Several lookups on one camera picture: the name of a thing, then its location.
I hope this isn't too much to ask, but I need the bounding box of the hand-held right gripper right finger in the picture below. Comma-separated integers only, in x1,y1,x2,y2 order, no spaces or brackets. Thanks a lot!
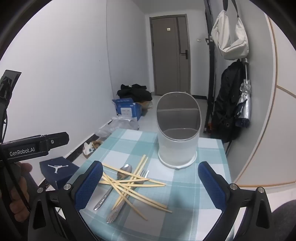
198,161,274,241

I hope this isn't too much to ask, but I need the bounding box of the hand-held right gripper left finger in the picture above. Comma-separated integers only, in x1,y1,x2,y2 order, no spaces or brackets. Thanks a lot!
28,160,104,241

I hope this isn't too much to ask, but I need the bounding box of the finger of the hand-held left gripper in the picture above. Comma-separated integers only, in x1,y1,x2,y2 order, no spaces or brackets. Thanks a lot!
39,132,70,153

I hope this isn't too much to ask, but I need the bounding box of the group of wooden chopsticks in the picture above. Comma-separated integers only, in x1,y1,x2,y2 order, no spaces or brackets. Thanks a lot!
99,155,173,220

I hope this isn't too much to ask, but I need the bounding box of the metal spoon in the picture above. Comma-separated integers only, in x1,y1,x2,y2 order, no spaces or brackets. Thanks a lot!
93,164,133,211

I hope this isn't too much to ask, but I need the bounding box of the metal fork textured handle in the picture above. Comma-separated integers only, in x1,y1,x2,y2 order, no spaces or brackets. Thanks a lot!
106,170,149,223

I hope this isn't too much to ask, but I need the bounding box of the white utensil holder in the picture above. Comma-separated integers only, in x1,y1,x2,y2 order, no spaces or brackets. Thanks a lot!
156,92,201,169

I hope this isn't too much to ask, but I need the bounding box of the white shoulder bag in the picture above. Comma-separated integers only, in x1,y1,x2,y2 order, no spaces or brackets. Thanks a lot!
211,0,250,61

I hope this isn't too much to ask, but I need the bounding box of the person's left hand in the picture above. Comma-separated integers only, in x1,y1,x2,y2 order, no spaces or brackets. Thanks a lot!
9,163,33,215

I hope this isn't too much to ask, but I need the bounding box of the teal checked tablecloth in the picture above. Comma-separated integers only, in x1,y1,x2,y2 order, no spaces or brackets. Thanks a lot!
76,128,235,241

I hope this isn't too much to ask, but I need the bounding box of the navy shoe box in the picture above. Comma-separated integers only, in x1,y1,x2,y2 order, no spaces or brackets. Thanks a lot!
39,156,80,189

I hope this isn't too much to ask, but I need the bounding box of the clear plastic bag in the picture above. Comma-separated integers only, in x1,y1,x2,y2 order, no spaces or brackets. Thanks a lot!
96,116,139,139

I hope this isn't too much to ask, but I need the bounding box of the blue cardboard box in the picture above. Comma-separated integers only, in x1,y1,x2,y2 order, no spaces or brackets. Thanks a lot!
112,97,142,121

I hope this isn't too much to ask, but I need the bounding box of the black backpack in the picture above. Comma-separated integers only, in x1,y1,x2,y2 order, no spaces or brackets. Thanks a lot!
211,61,247,143

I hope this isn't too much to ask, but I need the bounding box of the silver folded umbrella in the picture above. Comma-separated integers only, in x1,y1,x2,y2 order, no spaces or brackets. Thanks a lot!
235,79,252,128

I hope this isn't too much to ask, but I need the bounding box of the person's right leg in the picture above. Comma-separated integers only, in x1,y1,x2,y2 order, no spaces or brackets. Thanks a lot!
270,200,296,241

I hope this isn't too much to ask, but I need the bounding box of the black clothes pile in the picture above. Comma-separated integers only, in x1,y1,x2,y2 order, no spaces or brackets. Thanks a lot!
117,83,153,102

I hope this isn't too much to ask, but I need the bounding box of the white curved panel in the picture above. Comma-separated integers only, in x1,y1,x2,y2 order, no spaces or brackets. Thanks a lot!
231,11,296,188

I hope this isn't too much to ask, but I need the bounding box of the brown cardboard box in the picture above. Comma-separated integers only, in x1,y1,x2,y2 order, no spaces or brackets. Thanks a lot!
139,100,153,114

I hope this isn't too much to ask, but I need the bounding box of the black framed glass door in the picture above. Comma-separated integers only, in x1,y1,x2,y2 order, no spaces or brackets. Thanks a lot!
203,0,218,133

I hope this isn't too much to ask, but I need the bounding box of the grey-brown door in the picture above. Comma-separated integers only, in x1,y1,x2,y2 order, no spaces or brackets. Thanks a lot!
149,14,192,96

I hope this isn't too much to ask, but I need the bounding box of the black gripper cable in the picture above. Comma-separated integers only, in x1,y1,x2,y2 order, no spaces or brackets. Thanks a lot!
2,111,8,143

